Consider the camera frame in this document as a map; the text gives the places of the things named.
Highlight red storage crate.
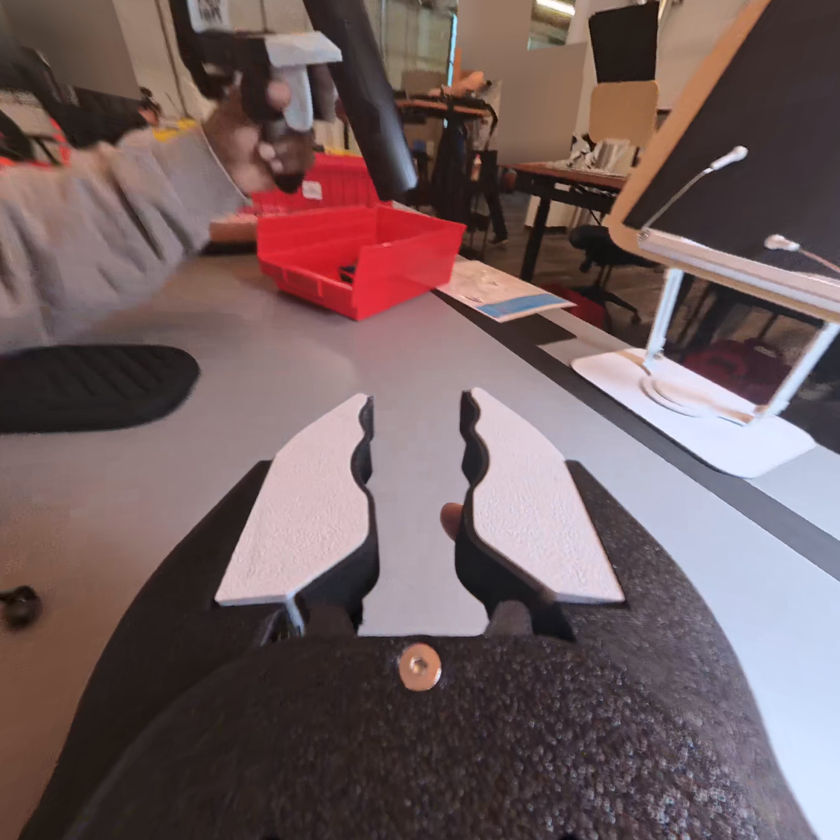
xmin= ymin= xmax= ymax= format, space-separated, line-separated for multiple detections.
xmin=541 ymin=282 xmax=609 ymax=329

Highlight wooden desk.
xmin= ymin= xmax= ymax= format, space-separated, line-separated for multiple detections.
xmin=508 ymin=163 xmax=631 ymax=283

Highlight standing desk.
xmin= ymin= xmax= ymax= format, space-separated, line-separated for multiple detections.
xmin=394 ymin=92 xmax=508 ymax=247

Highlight black square sheet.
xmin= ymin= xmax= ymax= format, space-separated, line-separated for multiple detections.
xmin=588 ymin=0 xmax=660 ymax=85

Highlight printed paper sheet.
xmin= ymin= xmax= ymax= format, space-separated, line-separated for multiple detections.
xmin=436 ymin=259 xmax=578 ymax=324

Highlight person's left hand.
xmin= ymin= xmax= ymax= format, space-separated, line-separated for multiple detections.
xmin=203 ymin=72 xmax=317 ymax=196

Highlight red plastic bin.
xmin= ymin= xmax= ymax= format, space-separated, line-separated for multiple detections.
xmin=252 ymin=152 xmax=383 ymax=217
xmin=256 ymin=203 xmax=468 ymax=322

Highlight tan cardboard sheet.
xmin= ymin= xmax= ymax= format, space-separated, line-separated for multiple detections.
xmin=589 ymin=80 xmax=659 ymax=148

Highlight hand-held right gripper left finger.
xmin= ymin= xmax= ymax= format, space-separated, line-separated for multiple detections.
xmin=214 ymin=392 xmax=382 ymax=632

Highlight black office chair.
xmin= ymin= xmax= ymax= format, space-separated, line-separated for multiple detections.
xmin=567 ymin=224 xmax=657 ymax=324

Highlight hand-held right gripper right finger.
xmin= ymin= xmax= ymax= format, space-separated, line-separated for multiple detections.
xmin=454 ymin=387 xmax=627 ymax=641

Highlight thin white-tipped wire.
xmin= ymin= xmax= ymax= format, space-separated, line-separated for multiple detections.
xmin=764 ymin=235 xmax=840 ymax=273
xmin=638 ymin=146 xmax=749 ymax=242

